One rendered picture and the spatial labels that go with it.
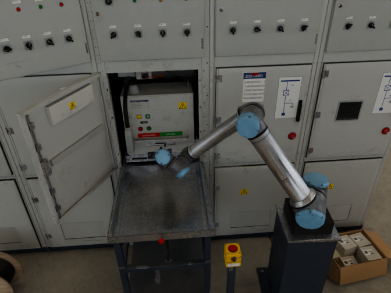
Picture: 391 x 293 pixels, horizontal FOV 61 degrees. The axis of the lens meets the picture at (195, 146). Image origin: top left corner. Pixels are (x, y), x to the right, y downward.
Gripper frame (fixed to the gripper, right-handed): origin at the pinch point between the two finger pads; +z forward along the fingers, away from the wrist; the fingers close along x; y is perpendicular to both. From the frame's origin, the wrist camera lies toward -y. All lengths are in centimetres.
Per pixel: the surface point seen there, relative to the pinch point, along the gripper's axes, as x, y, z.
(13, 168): -6, -109, 17
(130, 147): 5.4, -21.2, 1.2
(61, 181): -11, -59, -29
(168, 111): 28.5, 6.3, 0.6
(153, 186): -22.0, -6.9, -3.6
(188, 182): -21.3, 17.6, -2.4
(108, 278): -99, -50, 33
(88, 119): 25, -44, -17
